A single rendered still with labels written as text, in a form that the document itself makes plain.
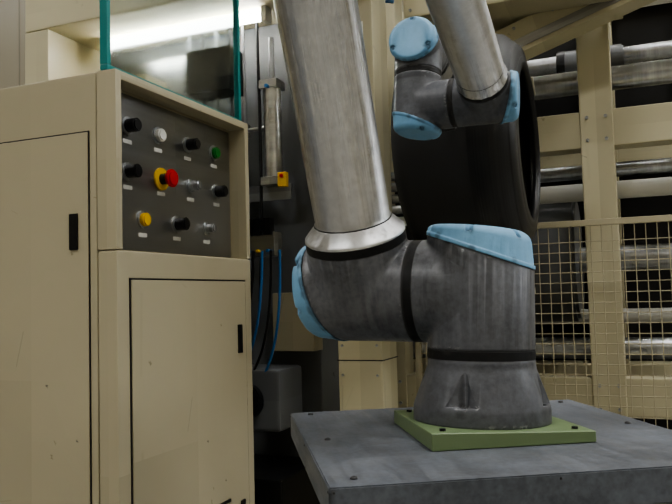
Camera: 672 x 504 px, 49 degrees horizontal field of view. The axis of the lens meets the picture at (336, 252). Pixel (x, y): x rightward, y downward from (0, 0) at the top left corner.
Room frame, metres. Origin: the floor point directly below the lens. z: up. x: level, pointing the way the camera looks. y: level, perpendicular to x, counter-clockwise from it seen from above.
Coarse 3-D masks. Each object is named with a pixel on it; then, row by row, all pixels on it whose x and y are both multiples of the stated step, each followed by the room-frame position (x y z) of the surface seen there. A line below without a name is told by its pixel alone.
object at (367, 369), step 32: (384, 0) 2.07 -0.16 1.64; (384, 32) 2.06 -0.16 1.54; (384, 64) 2.06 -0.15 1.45; (384, 96) 2.05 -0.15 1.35; (384, 128) 2.04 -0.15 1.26; (384, 160) 2.03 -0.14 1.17; (352, 352) 2.00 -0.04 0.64; (384, 352) 1.98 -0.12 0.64; (352, 384) 2.00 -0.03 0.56; (384, 384) 1.98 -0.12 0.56
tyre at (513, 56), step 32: (512, 64) 1.72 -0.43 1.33; (480, 128) 1.66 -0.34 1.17; (512, 128) 1.67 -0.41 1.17; (416, 160) 1.72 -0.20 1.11; (448, 160) 1.70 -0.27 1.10; (480, 160) 1.67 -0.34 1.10; (512, 160) 1.68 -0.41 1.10; (416, 192) 1.75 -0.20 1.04; (448, 192) 1.73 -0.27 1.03; (480, 192) 1.70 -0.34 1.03; (512, 192) 1.71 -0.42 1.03; (416, 224) 1.82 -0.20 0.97; (480, 224) 1.76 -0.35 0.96; (512, 224) 1.77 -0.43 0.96
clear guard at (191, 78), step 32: (128, 0) 1.55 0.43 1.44; (160, 0) 1.66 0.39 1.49; (192, 0) 1.78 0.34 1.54; (224, 0) 1.92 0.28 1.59; (128, 32) 1.55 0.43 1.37; (160, 32) 1.65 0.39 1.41; (192, 32) 1.78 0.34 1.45; (224, 32) 1.92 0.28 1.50; (128, 64) 1.55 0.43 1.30; (160, 64) 1.65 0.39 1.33; (192, 64) 1.77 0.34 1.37; (224, 64) 1.92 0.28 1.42; (192, 96) 1.77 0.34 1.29; (224, 96) 1.91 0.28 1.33
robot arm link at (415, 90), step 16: (416, 64) 1.33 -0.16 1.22; (400, 80) 1.34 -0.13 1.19; (416, 80) 1.33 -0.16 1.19; (432, 80) 1.33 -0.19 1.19; (448, 80) 1.32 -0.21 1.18; (400, 96) 1.34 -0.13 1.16; (416, 96) 1.32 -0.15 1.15; (432, 96) 1.31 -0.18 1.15; (400, 112) 1.33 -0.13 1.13; (416, 112) 1.32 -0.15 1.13; (432, 112) 1.32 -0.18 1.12; (400, 128) 1.34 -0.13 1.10; (416, 128) 1.33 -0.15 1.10; (432, 128) 1.33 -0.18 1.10; (448, 128) 1.35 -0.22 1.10
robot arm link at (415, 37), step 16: (416, 16) 1.34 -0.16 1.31; (400, 32) 1.34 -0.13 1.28; (416, 32) 1.33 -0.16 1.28; (432, 32) 1.32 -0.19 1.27; (400, 48) 1.33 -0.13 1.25; (416, 48) 1.32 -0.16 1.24; (432, 48) 1.32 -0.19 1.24; (400, 64) 1.35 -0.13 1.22; (432, 64) 1.34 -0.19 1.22; (448, 64) 1.42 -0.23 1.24
